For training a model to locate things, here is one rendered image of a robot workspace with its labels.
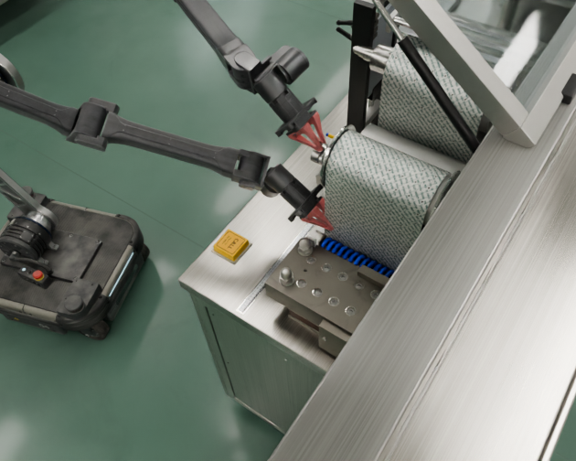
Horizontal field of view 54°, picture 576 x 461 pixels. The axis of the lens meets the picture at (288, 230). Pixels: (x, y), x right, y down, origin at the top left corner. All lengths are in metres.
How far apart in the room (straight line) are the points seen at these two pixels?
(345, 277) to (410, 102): 0.43
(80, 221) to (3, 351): 0.63
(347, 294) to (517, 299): 0.52
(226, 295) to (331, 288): 0.30
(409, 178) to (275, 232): 0.53
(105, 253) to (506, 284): 1.88
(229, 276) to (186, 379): 0.95
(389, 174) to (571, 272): 0.42
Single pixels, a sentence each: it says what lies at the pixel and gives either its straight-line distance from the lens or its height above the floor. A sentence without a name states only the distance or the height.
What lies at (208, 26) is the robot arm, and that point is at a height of 1.43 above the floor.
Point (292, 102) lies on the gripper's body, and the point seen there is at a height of 1.36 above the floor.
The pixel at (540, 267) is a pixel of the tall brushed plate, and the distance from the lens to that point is 0.94.
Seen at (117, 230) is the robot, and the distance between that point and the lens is 2.55.
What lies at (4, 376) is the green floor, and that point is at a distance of 2.67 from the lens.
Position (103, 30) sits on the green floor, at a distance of 4.15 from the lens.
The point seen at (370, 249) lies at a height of 1.06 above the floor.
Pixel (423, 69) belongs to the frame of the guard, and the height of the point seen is 1.72.
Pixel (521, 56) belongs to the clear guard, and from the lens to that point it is 0.84.
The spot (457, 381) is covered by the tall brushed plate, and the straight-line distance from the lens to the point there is 0.82.
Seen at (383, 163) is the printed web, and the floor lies 1.31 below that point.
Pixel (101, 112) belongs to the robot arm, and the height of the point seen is 1.31.
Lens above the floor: 2.18
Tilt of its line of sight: 54 degrees down
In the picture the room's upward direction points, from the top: 4 degrees counter-clockwise
